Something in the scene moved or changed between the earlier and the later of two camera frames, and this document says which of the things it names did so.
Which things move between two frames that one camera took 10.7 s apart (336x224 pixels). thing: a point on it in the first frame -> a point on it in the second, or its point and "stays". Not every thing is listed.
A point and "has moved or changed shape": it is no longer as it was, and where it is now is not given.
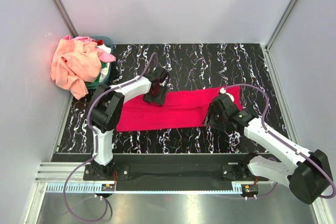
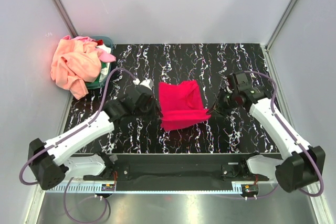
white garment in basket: [104, 72] stays
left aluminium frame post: [59, 3] stays
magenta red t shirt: [186, 108] has moved or changed shape
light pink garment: [104, 56] stays
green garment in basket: [89, 85] stays
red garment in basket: [100, 42] stays
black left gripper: [160, 99] -> [153, 103]
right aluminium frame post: [293, 0] stays
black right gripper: [209, 119] -> [214, 109]
